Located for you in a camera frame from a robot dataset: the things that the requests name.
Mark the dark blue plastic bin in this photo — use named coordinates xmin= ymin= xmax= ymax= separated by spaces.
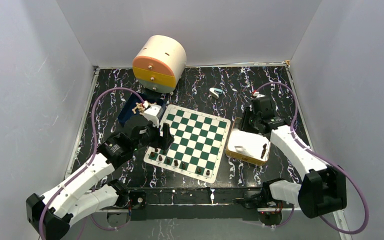
xmin=117 ymin=92 xmax=167 ymax=127

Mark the green white chess board mat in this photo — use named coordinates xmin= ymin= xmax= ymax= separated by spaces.
xmin=143 ymin=104 xmax=231 ymax=184

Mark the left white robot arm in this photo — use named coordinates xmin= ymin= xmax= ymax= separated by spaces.
xmin=26 ymin=115 xmax=174 ymax=240

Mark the black base frame rail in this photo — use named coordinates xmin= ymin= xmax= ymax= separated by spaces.
xmin=105 ymin=187 xmax=284 ymax=229

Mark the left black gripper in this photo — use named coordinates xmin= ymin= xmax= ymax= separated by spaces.
xmin=132 ymin=118 xmax=174 ymax=151

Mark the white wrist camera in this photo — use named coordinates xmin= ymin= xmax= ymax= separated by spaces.
xmin=142 ymin=101 xmax=164 ymax=128
xmin=251 ymin=91 xmax=265 ymax=99

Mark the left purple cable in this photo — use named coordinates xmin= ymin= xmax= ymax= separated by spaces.
xmin=38 ymin=87 xmax=147 ymax=240

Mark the small white blue clip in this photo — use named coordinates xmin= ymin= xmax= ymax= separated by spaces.
xmin=209 ymin=87 xmax=224 ymax=99

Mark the round drawer cabinet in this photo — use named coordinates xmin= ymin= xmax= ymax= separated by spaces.
xmin=132 ymin=35 xmax=187 ymax=94

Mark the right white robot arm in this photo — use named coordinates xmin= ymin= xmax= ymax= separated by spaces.
xmin=239 ymin=96 xmax=347 ymax=219

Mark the pile of light chess pieces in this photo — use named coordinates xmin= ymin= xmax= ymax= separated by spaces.
xmin=131 ymin=101 xmax=152 ymax=115

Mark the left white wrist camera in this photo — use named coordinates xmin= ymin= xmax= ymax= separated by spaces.
xmin=142 ymin=101 xmax=164 ymax=128

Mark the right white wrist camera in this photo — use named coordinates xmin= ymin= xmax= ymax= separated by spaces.
xmin=251 ymin=91 xmax=265 ymax=99

